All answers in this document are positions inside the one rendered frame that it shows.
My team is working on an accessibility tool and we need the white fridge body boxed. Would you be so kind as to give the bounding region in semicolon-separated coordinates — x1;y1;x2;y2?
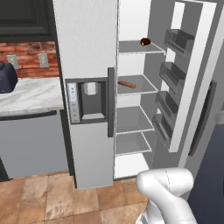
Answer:
113;0;168;180

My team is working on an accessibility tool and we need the grey freezer door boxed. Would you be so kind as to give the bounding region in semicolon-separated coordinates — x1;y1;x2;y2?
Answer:
52;0;119;190

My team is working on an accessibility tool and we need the grey fridge door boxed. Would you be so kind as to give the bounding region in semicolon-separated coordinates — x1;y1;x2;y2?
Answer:
150;0;224;179

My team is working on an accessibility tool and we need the brown baguette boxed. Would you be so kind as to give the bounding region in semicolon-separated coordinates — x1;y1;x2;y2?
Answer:
117;80;137;89

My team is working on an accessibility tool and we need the dark brown round food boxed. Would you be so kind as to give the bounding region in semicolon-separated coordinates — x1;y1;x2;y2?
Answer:
140;37;151;47

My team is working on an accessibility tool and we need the grey dishwasher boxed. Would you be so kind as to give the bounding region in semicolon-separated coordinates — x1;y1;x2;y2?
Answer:
0;109;70;180

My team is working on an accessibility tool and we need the dark blue toaster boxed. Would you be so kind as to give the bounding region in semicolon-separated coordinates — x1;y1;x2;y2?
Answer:
0;61;19;95

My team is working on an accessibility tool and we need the dark freezer door handle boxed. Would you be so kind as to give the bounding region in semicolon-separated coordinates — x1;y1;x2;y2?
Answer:
107;66;116;138

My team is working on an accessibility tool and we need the dark dishwasher handle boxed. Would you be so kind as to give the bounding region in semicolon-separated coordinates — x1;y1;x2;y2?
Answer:
0;110;58;122

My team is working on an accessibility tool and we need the grey wall socket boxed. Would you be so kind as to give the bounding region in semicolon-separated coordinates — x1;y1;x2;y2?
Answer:
38;52;50;69
6;54;20;70

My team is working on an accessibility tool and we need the dark fridge door handle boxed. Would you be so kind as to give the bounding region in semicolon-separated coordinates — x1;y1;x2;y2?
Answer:
187;80;218;157

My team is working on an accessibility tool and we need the black wall cupboard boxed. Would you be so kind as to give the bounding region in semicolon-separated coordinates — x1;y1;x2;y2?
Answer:
0;0;57;44

